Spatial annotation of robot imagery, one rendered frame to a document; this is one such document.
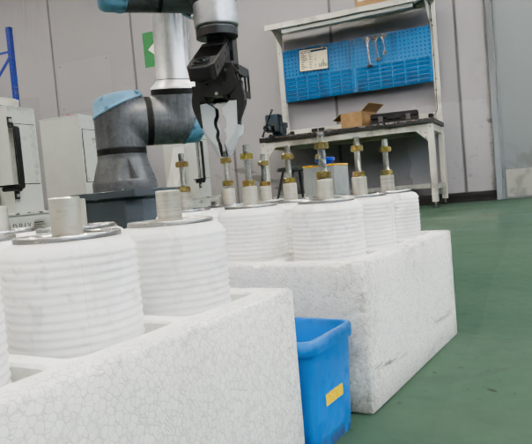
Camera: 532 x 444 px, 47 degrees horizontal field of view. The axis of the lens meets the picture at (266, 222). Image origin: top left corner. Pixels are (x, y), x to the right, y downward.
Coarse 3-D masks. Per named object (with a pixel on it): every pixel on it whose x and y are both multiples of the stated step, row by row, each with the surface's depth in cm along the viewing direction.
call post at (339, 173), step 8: (304, 168) 124; (312, 168) 123; (328, 168) 121; (336, 168) 121; (344, 168) 125; (304, 176) 124; (312, 176) 123; (336, 176) 121; (344, 176) 124; (304, 184) 124; (312, 184) 123; (336, 184) 121; (344, 184) 124; (312, 192) 123; (336, 192) 121; (344, 192) 124
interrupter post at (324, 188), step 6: (318, 180) 80; (324, 180) 79; (330, 180) 80; (318, 186) 80; (324, 186) 79; (330, 186) 79; (318, 192) 80; (324, 192) 79; (330, 192) 79; (318, 198) 80; (324, 198) 79; (330, 198) 79
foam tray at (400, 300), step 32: (288, 256) 83; (384, 256) 76; (416, 256) 87; (448, 256) 102; (288, 288) 76; (320, 288) 73; (352, 288) 71; (384, 288) 76; (416, 288) 86; (448, 288) 101; (352, 320) 71; (384, 320) 75; (416, 320) 86; (448, 320) 100; (352, 352) 72; (384, 352) 75; (416, 352) 85; (352, 384) 72; (384, 384) 74
